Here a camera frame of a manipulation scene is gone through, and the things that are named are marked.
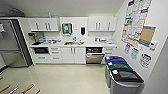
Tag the stainless steel dishwasher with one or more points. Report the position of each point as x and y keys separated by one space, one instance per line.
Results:
x=95 y=58

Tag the white lower cabinet door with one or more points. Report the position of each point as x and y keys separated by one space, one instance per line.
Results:
x=79 y=55
x=67 y=55

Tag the white cabinet door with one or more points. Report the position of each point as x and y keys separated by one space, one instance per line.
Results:
x=33 y=24
x=92 y=24
x=79 y=55
x=54 y=24
x=112 y=24
x=102 y=24
x=43 y=24
x=67 y=55

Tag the stainless steel sink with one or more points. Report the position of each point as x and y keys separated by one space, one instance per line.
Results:
x=73 y=43

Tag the chrome faucet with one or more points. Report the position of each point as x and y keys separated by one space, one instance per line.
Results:
x=74 y=39

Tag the small white bottle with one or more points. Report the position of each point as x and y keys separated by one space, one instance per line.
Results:
x=96 y=39

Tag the black soap dispenser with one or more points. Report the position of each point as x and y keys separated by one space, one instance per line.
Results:
x=83 y=31

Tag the white upper cabinet door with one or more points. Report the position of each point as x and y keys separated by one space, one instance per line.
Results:
x=92 y=24
x=54 y=24
x=33 y=24
x=43 y=24
x=102 y=24
x=112 y=24

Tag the steel paper towel dispenser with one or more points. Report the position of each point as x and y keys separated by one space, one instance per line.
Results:
x=67 y=29

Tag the white grey dish cloth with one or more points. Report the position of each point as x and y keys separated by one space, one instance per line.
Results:
x=111 y=42

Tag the grey bin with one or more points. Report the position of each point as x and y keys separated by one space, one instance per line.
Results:
x=126 y=85
x=118 y=67

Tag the wide white drawer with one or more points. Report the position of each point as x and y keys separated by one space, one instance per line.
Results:
x=41 y=58

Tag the teal bottle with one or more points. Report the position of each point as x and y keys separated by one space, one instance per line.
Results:
x=50 y=15

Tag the black flat tray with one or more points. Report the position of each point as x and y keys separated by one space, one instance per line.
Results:
x=36 y=43

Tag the dark countertop appliance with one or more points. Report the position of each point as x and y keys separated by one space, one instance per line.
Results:
x=32 y=37

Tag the brown blue framed notice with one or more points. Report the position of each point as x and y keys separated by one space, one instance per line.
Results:
x=147 y=36

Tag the stainless steel refrigerator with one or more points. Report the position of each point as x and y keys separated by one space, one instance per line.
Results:
x=11 y=43

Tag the colourful wall poster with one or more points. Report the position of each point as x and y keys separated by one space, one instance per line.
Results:
x=135 y=20

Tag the white wall thermostat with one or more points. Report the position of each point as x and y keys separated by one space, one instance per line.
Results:
x=153 y=45

